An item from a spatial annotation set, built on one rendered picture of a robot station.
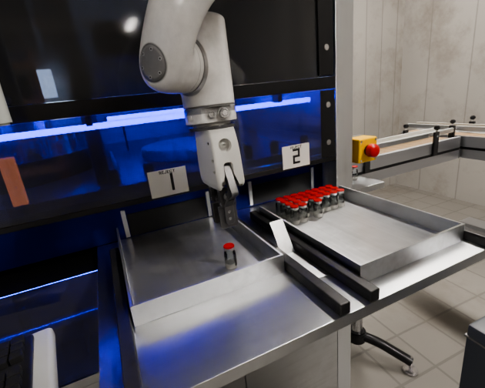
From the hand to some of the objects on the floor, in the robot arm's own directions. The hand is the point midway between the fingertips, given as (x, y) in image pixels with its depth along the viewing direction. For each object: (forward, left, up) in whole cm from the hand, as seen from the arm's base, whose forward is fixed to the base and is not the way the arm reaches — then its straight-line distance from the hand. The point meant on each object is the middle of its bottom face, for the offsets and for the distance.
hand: (224, 212), depth 55 cm
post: (+24, -44, -99) cm, 111 cm away
